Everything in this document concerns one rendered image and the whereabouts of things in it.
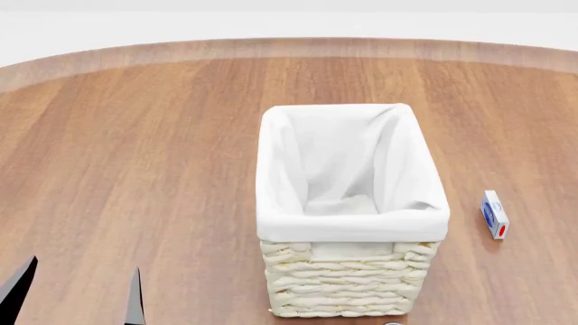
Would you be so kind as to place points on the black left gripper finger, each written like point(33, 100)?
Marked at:
point(135, 301)
point(20, 287)

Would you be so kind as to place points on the cream woven basket white liner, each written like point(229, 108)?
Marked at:
point(347, 210)

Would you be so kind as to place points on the dark metal can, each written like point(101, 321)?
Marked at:
point(394, 323)

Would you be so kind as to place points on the small white blue box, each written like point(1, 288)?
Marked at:
point(494, 216)

